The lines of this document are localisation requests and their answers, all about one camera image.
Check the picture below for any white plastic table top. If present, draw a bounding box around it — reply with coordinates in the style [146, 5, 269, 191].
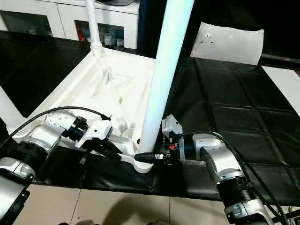
[6, 45, 158, 174]

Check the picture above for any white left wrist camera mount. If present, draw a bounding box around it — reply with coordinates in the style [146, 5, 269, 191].
[75, 120, 113, 149]

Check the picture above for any black metal rod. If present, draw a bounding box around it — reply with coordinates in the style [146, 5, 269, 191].
[280, 207, 300, 220]

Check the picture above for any white curved plastic panel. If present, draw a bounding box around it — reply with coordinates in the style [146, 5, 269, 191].
[189, 22, 265, 66]

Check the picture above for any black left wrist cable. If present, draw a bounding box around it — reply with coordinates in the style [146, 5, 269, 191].
[0, 106, 112, 150]

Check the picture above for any black padded mat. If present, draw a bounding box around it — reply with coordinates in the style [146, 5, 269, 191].
[0, 29, 300, 208]

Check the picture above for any red bottle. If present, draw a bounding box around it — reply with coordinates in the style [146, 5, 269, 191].
[76, 23, 85, 41]

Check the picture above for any white flat board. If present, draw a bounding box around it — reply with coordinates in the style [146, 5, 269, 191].
[261, 65, 300, 118]

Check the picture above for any dark side table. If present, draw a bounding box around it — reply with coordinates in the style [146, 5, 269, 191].
[261, 53, 300, 68]

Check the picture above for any white glass-door cabinet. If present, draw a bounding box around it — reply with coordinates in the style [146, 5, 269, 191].
[0, 0, 139, 50]

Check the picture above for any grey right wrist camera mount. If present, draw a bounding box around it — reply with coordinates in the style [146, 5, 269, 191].
[161, 114, 186, 162]

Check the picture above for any white plastic table leg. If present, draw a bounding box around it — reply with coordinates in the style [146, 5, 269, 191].
[0, 86, 27, 133]
[85, 0, 105, 58]
[138, 0, 195, 153]

